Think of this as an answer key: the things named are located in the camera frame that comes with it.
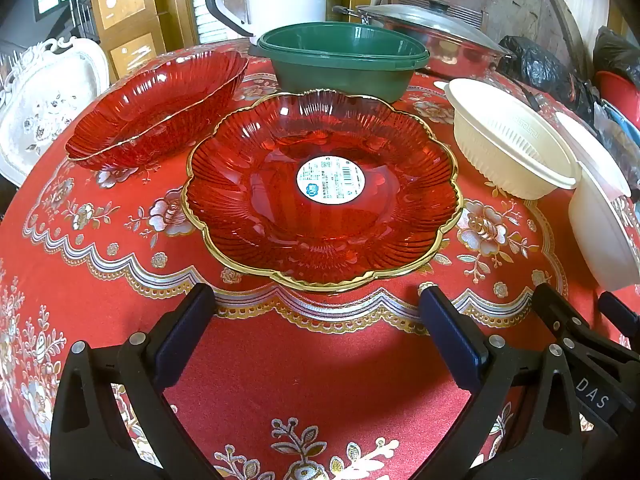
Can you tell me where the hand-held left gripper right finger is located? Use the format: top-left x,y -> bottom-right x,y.
419,282 -> 583,480

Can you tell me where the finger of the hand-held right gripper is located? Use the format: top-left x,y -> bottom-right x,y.
532,282 -> 596,348
597,291 -> 640,348

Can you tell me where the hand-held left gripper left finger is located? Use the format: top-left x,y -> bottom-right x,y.
50,282 -> 226,480

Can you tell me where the white smooth bowl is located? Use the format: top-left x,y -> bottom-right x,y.
555,110 -> 640,291

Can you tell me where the red scalloped plate with sticker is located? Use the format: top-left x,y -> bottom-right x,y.
182,89 -> 463,293

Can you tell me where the cream ribbed plastic bowl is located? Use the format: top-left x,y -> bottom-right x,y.
444,78 -> 583,200

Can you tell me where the green plastic bowl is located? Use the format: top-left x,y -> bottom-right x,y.
257,22 -> 431,106

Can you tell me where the red floral tablecloth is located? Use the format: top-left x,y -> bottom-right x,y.
0,42 -> 640,480

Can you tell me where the red basin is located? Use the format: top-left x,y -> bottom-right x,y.
595,71 -> 640,126

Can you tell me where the black plastic bag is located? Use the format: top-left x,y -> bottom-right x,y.
497,35 -> 598,116
592,25 -> 640,86

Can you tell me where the white carved floral chair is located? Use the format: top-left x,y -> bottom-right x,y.
0,37 -> 111,188

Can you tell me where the white louvre shutter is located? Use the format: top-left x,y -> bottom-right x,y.
187,0 -> 241,46

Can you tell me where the brown wooden door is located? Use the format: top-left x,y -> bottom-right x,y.
90,0 -> 186,81

